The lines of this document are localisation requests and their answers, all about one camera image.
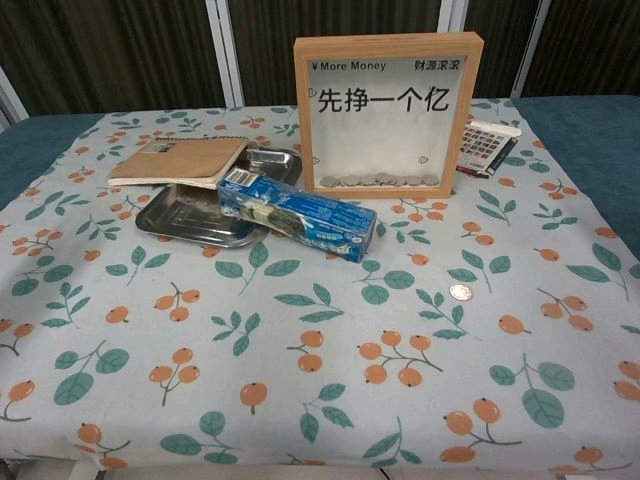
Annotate floral leaf berry tablecloth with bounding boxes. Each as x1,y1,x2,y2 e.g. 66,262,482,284
0,97,640,472

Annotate dark folding screen white frame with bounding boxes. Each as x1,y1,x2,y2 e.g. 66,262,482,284
0,0,640,132

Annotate black pen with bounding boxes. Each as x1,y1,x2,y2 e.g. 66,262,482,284
486,137,520,177

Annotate blue toothpaste box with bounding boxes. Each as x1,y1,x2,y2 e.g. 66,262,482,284
216,167,378,264

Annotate brown spiral notebook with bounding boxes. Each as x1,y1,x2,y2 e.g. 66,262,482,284
107,133,250,191

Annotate stainless steel tray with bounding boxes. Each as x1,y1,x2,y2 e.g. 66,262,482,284
135,146,303,250

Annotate wooden frame coin bank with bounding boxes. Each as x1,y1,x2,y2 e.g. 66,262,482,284
293,30,486,201

